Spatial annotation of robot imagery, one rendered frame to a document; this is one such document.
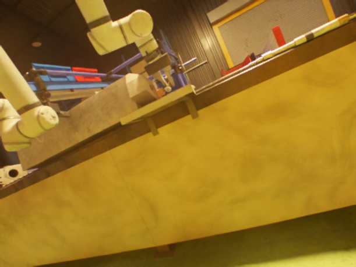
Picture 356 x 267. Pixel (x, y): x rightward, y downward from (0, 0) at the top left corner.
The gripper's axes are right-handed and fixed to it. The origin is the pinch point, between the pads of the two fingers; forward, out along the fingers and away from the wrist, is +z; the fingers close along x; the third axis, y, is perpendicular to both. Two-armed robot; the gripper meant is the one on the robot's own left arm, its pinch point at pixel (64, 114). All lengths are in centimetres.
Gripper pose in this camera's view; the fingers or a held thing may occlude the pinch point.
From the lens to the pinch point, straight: 114.2
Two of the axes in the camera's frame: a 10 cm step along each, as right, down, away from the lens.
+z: 3.2, -0.5, 9.5
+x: -8.8, 3.6, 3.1
